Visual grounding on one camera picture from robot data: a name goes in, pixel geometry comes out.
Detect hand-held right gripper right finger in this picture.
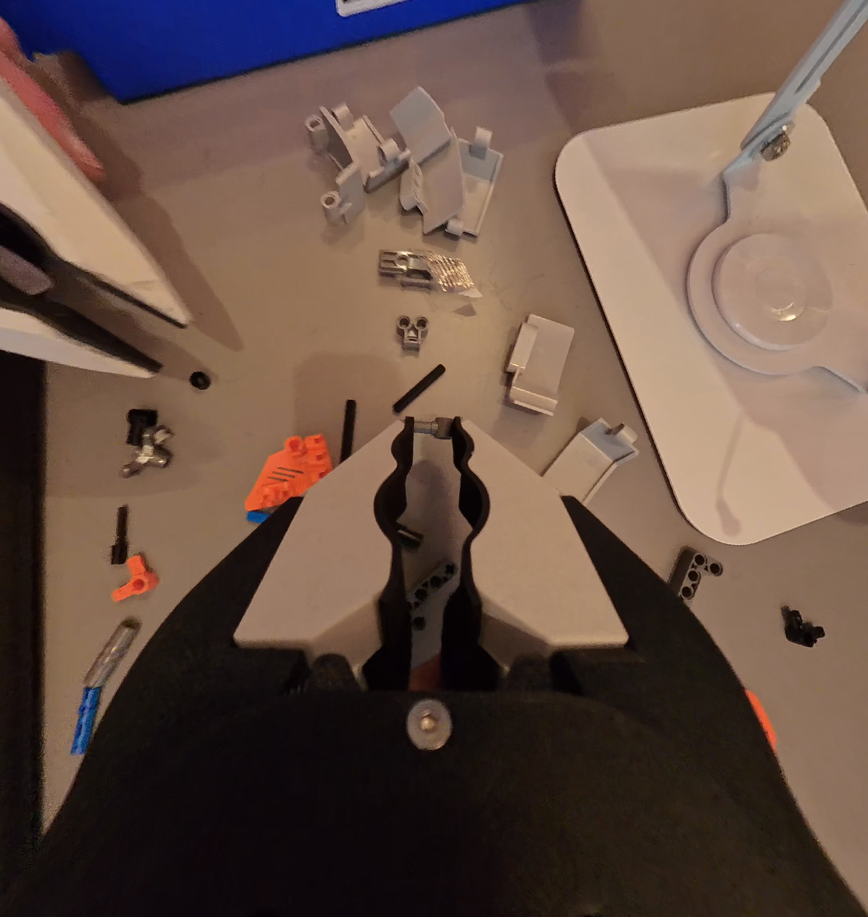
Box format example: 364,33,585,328
442,416,630,692

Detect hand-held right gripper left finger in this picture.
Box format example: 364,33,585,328
233,417,415,690

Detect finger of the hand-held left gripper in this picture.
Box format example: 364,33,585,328
0,274,164,381
0,61,193,331

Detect small orange connector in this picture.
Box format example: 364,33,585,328
111,554,160,603

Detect person's left hand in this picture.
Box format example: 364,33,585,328
0,11,107,181

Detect orange wedge panel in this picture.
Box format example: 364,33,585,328
245,433,332,513

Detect dark grey angled beam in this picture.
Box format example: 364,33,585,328
405,559,460,663

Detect light grey flat clip panel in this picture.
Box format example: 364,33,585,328
543,417,641,506

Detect grey joint with black pin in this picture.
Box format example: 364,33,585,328
120,408,174,479

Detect dark grey short beam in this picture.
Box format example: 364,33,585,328
666,548,723,606

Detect short black axle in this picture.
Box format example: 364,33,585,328
393,364,447,413

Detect light grey boxy panel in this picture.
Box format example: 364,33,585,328
504,314,576,416

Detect blue pin with grey sleeve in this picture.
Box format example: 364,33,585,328
70,619,141,755

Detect blue plastic bin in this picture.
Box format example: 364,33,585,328
0,0,542,105

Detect black dimpled foam pad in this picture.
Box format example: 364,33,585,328
0,344,48,917

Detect orange curved panel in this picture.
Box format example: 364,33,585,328
744,688,777,753

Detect small black toy piece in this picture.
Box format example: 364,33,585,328
781,605,826,649

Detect small clear plastic wrapper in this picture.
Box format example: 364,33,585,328
423,252,483,298

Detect white book stand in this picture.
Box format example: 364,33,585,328
554,0,868,547

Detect dark grey connector block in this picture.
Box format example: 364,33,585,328
378,248,435,289

